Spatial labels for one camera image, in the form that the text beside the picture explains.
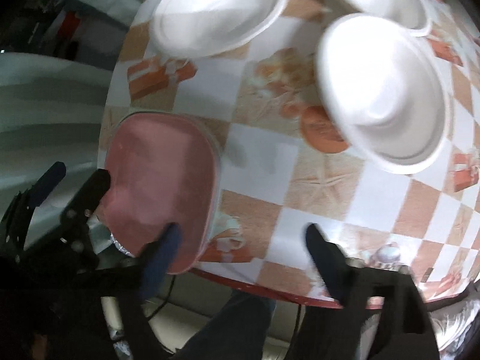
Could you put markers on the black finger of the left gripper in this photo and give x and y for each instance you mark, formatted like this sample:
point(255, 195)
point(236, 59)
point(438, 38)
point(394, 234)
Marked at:
point(45, 185)
point(85, 202)

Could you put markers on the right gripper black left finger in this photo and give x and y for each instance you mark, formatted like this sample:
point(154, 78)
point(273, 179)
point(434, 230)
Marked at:
point(151, 269)

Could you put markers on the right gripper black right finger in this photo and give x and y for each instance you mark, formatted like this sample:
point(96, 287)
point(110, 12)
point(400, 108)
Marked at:
point(404, 328)

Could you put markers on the pink square plate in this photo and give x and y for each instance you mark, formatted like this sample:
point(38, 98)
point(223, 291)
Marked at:
point(161, 187)

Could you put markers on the person's dark trouser leg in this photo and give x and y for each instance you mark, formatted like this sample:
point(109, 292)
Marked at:
point(237, 331)

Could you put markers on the green curtain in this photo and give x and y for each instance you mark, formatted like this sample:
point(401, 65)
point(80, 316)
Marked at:
point(57, 58)

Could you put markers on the checkered patterned tablecloth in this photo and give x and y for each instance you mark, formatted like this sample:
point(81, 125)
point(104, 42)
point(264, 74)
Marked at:
point(239, 150)

